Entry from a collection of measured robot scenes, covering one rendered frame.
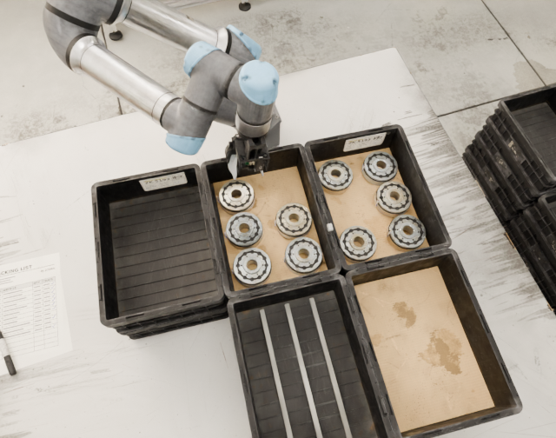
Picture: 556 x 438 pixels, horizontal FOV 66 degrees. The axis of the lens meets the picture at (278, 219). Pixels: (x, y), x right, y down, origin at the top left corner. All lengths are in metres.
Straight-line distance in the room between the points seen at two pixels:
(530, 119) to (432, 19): 1.26
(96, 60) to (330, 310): 0.82
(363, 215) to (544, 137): 1.06
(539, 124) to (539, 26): 1.36
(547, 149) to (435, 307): 1.06
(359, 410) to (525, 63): 2.47
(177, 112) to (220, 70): 0.13
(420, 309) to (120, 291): 0.80
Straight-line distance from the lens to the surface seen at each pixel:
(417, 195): 1.29
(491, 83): 2.94
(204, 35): 1.23
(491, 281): 1.48
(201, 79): 0.89
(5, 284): 1.54
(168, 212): 1.29
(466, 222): 1.52
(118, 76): 1.02
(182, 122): 0.91
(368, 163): 1.33
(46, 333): 1.44
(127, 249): 1.28
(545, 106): 2.24
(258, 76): 0.83
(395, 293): 1.22
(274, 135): 1.42
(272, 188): 1.29
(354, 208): 1.28
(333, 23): 3.01
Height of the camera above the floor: 1.96
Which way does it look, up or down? 66 degrees down
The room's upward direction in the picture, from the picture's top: 2 degrees clockwise
